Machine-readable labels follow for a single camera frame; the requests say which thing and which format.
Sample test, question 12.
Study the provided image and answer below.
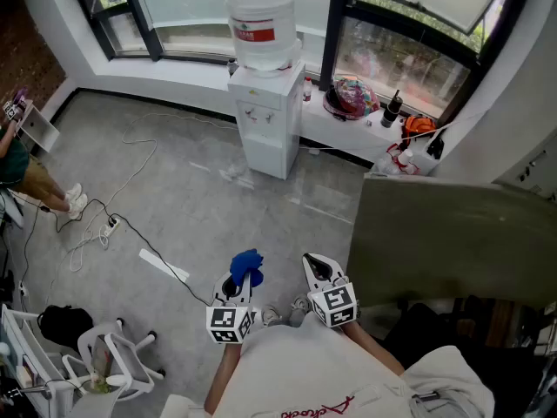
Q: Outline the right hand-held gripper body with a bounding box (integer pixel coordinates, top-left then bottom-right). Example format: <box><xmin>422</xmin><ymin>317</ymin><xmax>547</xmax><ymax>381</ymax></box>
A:
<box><xmin>307</xmin><ymin>278</ymin><xmax>359</xmax><ymax>329</ymax></box>

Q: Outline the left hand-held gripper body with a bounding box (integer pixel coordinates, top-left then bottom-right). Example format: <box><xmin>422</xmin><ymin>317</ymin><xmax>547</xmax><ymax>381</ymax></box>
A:
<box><xmin>206</xmin><ymin>296</ymin><xmax>258</xmax><ymax>346</ymax></box>

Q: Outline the blue cloth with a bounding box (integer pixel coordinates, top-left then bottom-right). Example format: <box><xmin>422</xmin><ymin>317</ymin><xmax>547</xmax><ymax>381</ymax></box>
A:
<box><xmin>229</xmin><ymin>247</ymin><xmax>265</xmax><ymax>288</ymax></box>

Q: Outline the white water dispenser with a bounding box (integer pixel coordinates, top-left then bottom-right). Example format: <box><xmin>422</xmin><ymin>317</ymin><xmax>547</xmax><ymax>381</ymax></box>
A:
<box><xmin>226</xmin><ymin>61</ymin><xmax>306</xmax><ymax>181</ymax></box>

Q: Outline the person's left forearm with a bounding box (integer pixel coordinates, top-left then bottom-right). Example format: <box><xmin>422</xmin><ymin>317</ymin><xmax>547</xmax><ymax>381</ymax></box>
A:
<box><xmin>203</xmin><ymin>341</ymin><xmax>245</xmax><ymax>416</ymax></box>

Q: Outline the person's right forearm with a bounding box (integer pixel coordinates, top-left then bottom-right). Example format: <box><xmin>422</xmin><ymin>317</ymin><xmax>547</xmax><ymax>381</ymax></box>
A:
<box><xmin>341</xmin><ymin>320</ymin><xmax>406</xmax><ymax>377</ymax></box>

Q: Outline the clear plastic bag with container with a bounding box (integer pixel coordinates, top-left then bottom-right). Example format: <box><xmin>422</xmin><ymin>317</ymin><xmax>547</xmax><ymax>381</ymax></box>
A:
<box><xmin>376</xmin><ymin>144</ymin><xmax>421</xmax><ymax>177</ymax></box>

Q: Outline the clear water jug red label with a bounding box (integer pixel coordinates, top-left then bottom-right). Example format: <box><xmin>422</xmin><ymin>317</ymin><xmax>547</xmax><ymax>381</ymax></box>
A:
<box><xmin>224</xmin><ymin>0</ymin><xmax>304</xmax><ymax>78</ymax></box>

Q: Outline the person's left shoe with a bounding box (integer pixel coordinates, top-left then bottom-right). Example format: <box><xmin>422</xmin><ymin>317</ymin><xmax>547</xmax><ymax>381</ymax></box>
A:
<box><xmin>260</xmin><ymin>305</ymin><xmax>284</xmax><ymax>327</ymax></box>

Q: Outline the person's white shirt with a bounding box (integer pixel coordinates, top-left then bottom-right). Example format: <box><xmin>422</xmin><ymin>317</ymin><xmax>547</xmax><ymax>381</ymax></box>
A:
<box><xmin>160</xmin><ymin>313</ymin><xmax>496</xmax><ymax>418</ymax></box>

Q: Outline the white office chair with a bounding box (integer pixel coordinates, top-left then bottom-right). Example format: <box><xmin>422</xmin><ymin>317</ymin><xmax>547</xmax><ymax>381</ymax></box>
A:
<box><xmin>60</xmin><ymin>318</ymin><xmax>166</xmax><ymax>402</ymax></box>

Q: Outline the olive green board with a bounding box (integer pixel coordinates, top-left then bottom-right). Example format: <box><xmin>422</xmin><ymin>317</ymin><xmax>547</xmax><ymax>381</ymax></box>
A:
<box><xmin>346</xmin><ymin>172</ymin><xmax>557</xmax><ymax>311</ymax></box>

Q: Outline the black backpack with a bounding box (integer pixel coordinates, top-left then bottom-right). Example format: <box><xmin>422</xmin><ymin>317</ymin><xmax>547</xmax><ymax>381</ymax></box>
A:
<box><xmin>37</xmin><ymin>305</ymin><xmax>95</xmax><ymax>352</ymax></box>

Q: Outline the black pouch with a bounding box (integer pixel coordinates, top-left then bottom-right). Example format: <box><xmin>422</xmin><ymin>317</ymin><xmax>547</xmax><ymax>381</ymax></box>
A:
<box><xmin>426</xmin><ymin>131</ymin><xmax>446</xmax><ymax>160</ymax></box>

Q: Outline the orange bag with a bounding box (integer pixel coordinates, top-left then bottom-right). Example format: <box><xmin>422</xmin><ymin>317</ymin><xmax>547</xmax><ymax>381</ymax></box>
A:
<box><xmin>400</xmin><ymin>114</ymin><xmax>438</xmax><ymax>141</ymax></box>

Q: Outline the black tumbler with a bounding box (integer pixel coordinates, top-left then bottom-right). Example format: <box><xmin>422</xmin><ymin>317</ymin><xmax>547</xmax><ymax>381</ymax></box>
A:
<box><xmin>379</xmin><ymin>89</ymin><xmax>402</xmax><ymax>129</ymax></box>

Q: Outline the colourful helmet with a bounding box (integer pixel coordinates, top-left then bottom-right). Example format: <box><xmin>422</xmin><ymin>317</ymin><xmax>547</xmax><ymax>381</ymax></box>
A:
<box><xmin>322</xmin><ymin>75</ymin><xmax>382</xmax><ymax>122</ymax></box>

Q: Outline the white metal rack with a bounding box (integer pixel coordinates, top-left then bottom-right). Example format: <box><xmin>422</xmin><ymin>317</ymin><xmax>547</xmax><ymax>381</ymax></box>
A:
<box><xmin>0</xmin><ymin>302</ymin><xmax>88</xmax><ymax>418</ymax></box>

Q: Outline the white small cabinet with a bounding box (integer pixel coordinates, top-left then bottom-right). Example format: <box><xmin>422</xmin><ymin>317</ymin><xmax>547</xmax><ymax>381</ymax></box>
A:
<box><xmin>19</xmin><ymin>100</ymin><xmax>61</xmax><ymax>152</ymax></box>

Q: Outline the black floor cable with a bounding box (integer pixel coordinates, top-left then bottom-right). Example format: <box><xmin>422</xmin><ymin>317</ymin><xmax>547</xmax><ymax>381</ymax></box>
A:
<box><xmin>8</xmin><ymin>189</ymin><xmax>212</xmax><ymax>307</ymax></box>

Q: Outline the white floor cable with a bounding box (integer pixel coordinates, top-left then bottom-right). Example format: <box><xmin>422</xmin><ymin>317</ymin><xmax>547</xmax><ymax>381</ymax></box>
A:
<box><xmin>69</xmin><ymin>111</ymin><xmax>238</xmax><ymax>273</ymax></box>

